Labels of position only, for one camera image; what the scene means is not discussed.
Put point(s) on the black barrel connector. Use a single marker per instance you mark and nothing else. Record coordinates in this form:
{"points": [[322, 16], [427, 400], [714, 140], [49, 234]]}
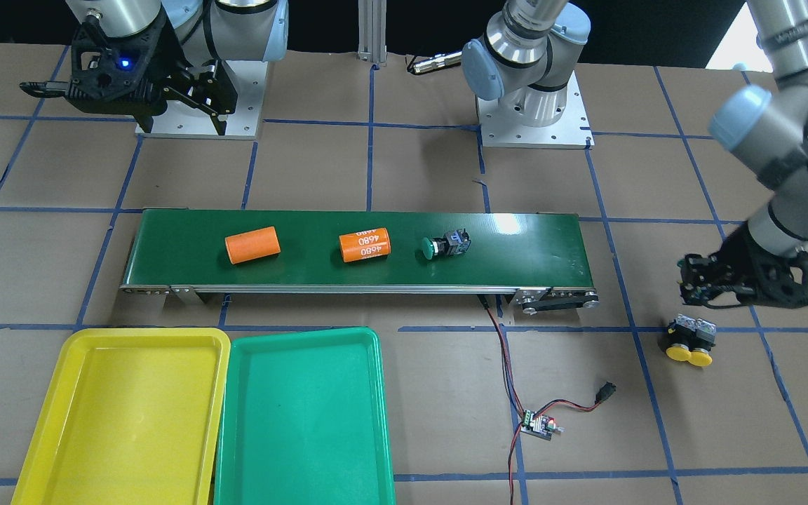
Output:
{"points": [[605, 392]]}

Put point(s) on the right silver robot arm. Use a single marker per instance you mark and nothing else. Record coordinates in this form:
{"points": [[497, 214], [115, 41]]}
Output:
{"points": [[207, 30]]}

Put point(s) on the green plastic tray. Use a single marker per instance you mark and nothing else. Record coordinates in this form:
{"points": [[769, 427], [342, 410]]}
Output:
{"points": [[304, 421]]}

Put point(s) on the orange cylinder with 4680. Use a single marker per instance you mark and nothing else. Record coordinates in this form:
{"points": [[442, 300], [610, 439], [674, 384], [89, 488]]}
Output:
{"points": [[365, 245]]}

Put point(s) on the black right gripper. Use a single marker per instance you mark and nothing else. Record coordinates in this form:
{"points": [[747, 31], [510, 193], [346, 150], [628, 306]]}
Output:
{"points": [[167, 64]]}

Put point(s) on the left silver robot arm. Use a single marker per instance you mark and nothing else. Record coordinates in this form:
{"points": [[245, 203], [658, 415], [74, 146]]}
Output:
{"points": [[530, 48]]}

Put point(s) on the yellow plastic tray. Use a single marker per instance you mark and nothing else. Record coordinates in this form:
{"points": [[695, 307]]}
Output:
{"points": [[131, 416]]}

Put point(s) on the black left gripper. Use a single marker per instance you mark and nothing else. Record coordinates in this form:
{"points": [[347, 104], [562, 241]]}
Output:
{"points": [[735, 264]]}

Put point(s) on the aluminium frame post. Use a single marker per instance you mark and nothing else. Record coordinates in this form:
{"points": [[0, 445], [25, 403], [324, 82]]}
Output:
{"points": [[371, 23]]}

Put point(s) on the plain orange cylinder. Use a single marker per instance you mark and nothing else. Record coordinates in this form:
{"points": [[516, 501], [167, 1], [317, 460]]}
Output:
{"points": [[252, 245]]}

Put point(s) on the green conveyor belt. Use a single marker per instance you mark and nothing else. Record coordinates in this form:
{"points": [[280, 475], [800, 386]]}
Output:
{"points": [[537, 260]]}

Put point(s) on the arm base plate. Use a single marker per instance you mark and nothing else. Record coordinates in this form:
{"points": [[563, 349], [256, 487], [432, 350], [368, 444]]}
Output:
{"points": [[239, 86], [530, 118]]}

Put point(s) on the small motor controller board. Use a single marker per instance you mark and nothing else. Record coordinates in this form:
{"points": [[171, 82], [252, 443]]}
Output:
{"points": [[539, 426]]}

